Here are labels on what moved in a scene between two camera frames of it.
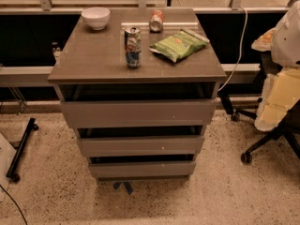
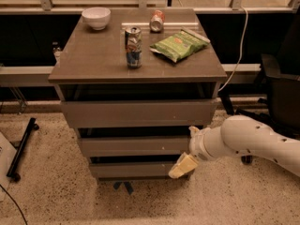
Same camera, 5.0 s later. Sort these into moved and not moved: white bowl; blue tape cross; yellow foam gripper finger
Moved: yellow foam gripper finger
Not moved: blue tape cross; white bowl
